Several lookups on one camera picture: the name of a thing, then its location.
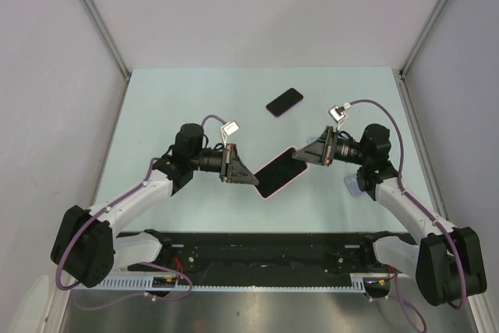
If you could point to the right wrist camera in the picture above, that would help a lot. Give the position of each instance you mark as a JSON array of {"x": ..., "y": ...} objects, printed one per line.
[{"x": 338, "y": 114}]

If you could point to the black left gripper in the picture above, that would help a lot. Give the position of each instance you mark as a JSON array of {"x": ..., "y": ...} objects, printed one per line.
[{"x": 235, "y": 171}]

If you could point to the left aluminium frame post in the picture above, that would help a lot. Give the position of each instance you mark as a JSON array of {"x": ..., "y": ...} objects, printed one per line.
[{"x": 97, "y": 20}]

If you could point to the white slotted cable duct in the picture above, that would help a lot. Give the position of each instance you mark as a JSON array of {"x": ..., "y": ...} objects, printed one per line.
[{"x": 349, "y": 283}]

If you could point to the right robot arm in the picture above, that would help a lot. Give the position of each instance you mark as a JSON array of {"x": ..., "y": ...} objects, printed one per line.
[{"x": 446, "y": 261}]

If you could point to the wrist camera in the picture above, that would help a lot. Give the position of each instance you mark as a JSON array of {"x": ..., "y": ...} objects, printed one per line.
[
  {"x": 227, "y": 130},
  {"x": 338, "y": 114}
]

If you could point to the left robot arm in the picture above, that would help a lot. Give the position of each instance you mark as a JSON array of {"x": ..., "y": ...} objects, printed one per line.
[{"x": 88, "y": 248}]

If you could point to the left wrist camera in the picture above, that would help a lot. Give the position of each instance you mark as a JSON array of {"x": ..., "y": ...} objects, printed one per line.
[{"x": 227, "y": 130}]

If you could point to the right aluminium frame post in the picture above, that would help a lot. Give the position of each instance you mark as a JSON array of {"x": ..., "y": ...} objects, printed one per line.
[{"x": 435, "y": 14}]

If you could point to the aluminium frame post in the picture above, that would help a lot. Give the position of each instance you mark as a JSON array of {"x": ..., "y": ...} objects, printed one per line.
[
  {"x": 435, "y": 14},
  {"x": 97, "y": 20}
]

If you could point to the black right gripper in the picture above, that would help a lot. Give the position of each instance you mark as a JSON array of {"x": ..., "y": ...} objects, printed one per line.
[{"x": 322, "y": 151}]

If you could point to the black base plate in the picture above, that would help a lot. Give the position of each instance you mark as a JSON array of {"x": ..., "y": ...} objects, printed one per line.
[{"x": 342, "y": 252}]

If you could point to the clear blue phone case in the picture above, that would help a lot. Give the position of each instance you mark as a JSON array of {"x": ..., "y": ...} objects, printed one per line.
[{"x": 311, "y": 140}]

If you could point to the black smartphone pink edge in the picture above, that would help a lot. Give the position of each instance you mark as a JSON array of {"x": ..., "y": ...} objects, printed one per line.
[{"x": 284, "y": 102}]

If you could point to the lilac phone case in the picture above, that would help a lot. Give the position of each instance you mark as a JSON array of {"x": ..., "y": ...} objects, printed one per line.
[{"x": 352, "y": 185}]

